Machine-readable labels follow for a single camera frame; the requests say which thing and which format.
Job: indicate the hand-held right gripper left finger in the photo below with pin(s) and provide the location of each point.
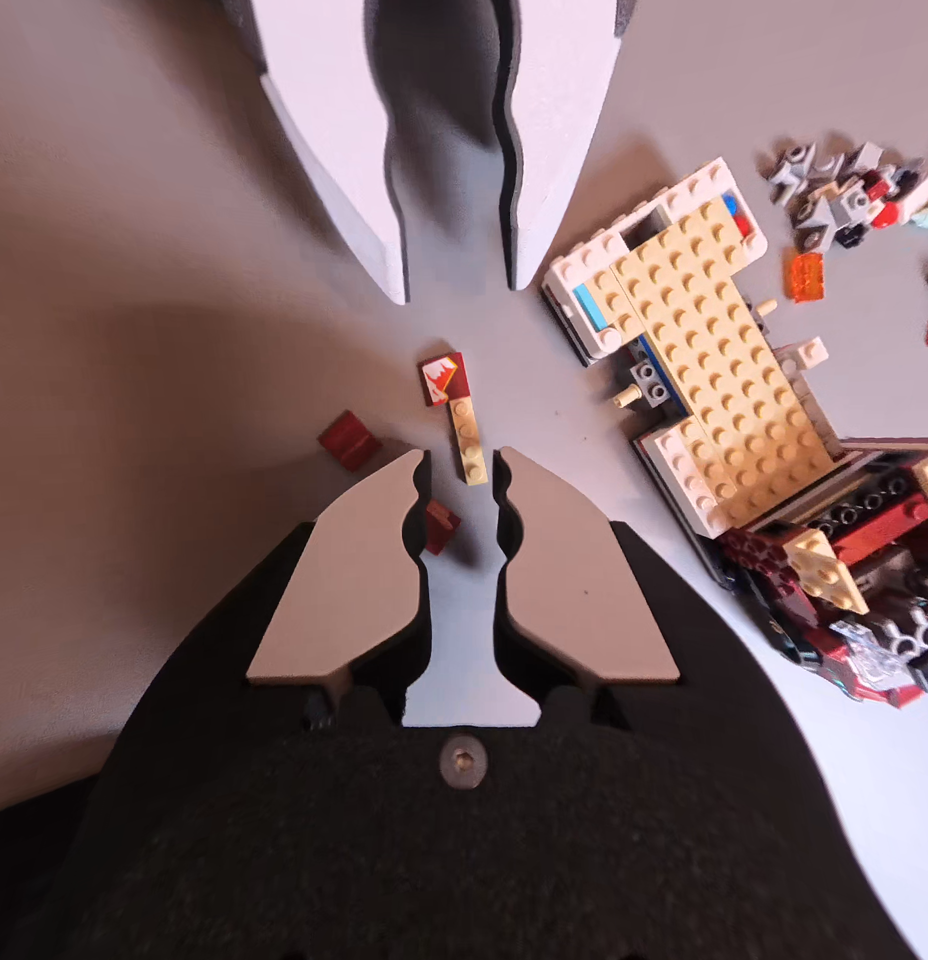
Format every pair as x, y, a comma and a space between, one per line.
351, 585

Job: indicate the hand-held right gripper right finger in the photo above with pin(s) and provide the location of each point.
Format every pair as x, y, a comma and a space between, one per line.
584, 592

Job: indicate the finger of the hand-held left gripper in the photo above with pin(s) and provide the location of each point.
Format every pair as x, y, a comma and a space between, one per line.
561, 90
329, 112

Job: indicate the small dark red brick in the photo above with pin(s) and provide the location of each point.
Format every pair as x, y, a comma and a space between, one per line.
440, 525

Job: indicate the dark red curved slope brick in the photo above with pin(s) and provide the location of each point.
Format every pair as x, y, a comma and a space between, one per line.
350, 441

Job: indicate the tan narrow plate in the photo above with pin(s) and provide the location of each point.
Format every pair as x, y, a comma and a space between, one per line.
468, 442

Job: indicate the grey desk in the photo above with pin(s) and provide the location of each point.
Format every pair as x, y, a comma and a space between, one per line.
134, 225

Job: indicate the tan and dark red brick model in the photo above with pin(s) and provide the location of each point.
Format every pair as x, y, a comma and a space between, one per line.
696, 337

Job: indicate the pile of small grey bricks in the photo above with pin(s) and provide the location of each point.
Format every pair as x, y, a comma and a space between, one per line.
839, 195

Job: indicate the orange transparent studded brick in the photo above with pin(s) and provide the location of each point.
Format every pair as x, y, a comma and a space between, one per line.
807, 277

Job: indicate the black padded cushion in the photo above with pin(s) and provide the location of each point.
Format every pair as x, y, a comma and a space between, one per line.
14, 885

